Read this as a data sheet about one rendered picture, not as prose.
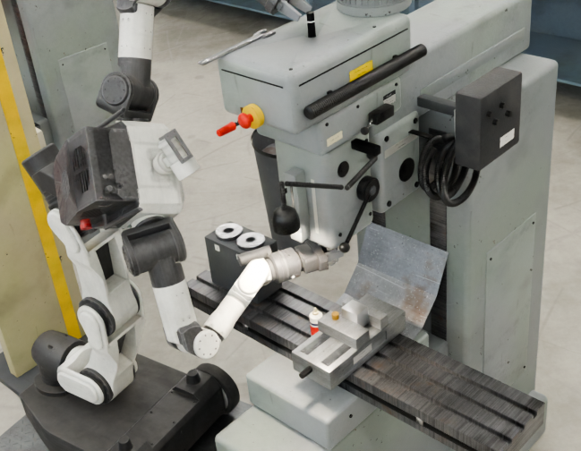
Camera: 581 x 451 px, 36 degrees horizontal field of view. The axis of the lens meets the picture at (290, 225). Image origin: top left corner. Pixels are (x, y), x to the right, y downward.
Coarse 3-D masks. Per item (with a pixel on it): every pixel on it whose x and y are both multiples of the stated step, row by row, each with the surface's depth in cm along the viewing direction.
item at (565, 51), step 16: (208, 0) 788; (224, 0) 779; (240, 0) 775; (320, 0) 755; (416, 0) 630; (528, 48) 626; (544, 48) 624; (560, 48) 621; (576, 48) 619; (560, 64) 598; (576, 64) 596; (560, 80) 579; (576, 80) 576
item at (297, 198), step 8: (296, 168) 238; (288, 176) 236; (296, 176) 235; (304, 176) 237; (288, 192) 240; (296, 192) 237; (304, 192) 239; (288, 200) 241; (296, 200) 239; (304, 200) 241; (296, 208) 240; (304, 208) 242; (304, 216) 243; (304, 224) 244; (296, 232) 245; (304, 232) 245; (296, 240) 246
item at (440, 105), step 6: (420, 96) 248; (426, 96) 248; (432, 96) 248; (420, 102) 248; (426, 102) 247; (432, 102) 245; (438, 102) 244; (444, 102) 244; (450, 102) 243; (432, 108) 246; (438, 108) 245; (444, 108) 243; (450, 108) 242; (450, 114) 243
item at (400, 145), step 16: (416, 112) 250; (400, 128) 245; (416, 128) 251; (384, 144) 242; (400, 144) 248; (416, 144) 254; (384, 160) 245; (400, 160) 250; (416, 160) 257; (384, 176) 247; (400, 176) 252; (416, 176) 259; (384, 192) 250; (400, 192) 256; (384, 208) 252
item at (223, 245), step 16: (224, 224) 301; (208, 240) 295; (224, 240) 292; (240, 240) 289; (256, 240) 288; (272, 240) 290; (208, 256) 299; (224, 256) 293; (224, 272) 297; (240, 272) 290; (272, 288) 295
